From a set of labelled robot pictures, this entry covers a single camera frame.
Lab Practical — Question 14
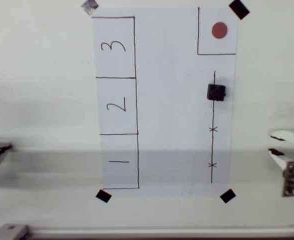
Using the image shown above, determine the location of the white paper sheet with markings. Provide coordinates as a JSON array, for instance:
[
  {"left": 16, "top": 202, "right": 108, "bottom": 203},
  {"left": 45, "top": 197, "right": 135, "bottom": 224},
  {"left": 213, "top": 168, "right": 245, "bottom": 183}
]
[{"left": 91, "top": 6, "right": 238, "bottom": 197}]

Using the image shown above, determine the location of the black tape piece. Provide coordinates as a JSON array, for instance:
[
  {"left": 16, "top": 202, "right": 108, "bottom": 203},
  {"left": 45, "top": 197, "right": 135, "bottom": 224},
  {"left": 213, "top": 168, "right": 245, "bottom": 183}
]
[
  {"left": 219, "top": 188, "right": 237, "bottom": 204},
  {"left": 228, "top": 0, "right": 250, "bottom": 20},
  {"left": 95, "top": 189, "right": 112, "bottom": 204}
]

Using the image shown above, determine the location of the black cube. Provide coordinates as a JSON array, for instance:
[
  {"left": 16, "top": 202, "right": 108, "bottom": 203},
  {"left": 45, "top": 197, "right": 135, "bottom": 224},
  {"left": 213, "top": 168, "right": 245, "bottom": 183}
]
[{"left": 206, "top": 83, "right": 227, "bottom": 102}]

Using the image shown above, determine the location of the aluminium rail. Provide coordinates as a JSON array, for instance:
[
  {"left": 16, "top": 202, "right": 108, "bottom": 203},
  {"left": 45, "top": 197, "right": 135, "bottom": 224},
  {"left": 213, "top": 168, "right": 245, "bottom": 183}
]
[{"left": 0, "top": 226, "right": 294, "bottom": 240}]

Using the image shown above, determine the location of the red round sticker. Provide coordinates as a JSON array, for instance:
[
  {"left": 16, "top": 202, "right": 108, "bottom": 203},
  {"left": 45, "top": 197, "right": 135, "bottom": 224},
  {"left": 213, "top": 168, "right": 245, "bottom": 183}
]
[{"left": 211, "top": 21, "right": 228, "bottom": 40}]

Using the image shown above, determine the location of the grey metal bracket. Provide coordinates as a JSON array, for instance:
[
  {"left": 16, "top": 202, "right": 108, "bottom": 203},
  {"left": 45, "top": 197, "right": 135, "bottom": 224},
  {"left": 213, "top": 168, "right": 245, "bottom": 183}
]
[{"left": 0, "top": 223, "right": 30, "bottom": 240}]

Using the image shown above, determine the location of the grey tape piece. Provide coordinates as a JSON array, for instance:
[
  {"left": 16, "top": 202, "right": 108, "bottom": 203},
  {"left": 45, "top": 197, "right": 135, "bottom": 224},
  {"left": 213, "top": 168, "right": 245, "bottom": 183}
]
[{"left": 81, "top": 0, "right": 99, "bottom": 16}]

